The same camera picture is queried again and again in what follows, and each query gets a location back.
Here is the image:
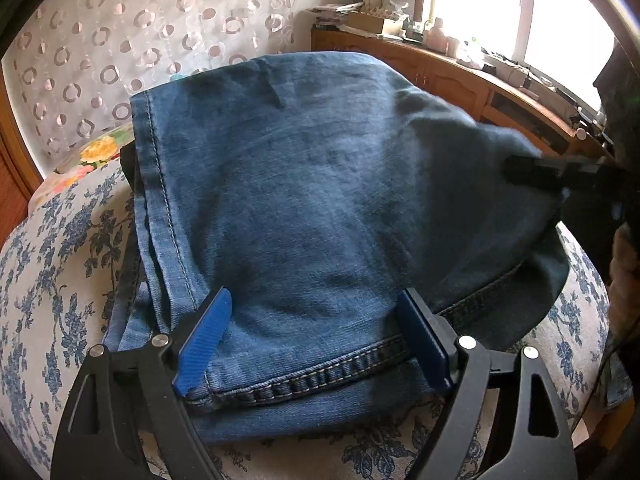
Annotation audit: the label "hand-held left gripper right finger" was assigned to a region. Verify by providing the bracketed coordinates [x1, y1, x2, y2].
[395, 287, 573, 480]

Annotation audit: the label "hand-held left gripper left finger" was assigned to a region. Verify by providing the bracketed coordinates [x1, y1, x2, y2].
[50, 287, 234, 480]

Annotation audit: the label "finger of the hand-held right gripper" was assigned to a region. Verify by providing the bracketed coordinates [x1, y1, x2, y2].
[502, 154, 621, 194]

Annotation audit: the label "blue denim pants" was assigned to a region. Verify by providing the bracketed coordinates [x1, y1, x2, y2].
[107, 51, 571, 443]

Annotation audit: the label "wooden cabinet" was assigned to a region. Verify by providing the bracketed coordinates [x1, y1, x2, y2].
[310, 27, 617, 162]

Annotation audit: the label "blue floral bed sheet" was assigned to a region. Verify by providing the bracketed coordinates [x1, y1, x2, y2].
[0, 160, 612, 480]

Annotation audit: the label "window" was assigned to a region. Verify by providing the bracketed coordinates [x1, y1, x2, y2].
[415, 0, 617, 112]

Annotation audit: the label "floral pink yellow pillow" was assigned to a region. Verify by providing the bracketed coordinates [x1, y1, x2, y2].
[27, 122, 137, 211]

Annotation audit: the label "open cardboard box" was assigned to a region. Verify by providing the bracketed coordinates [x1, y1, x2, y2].
[346, 10, 405, 37]

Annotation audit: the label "wooden slatted wardrobe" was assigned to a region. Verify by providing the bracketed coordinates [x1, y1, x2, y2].
[0, 75, 45, 243]

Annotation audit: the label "pile of papers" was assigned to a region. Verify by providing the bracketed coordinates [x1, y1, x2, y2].
[305, 2, 366, 27]

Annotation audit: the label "sheer curtain with circles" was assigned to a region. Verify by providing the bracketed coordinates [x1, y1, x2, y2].
[0, 0, 307, 177]

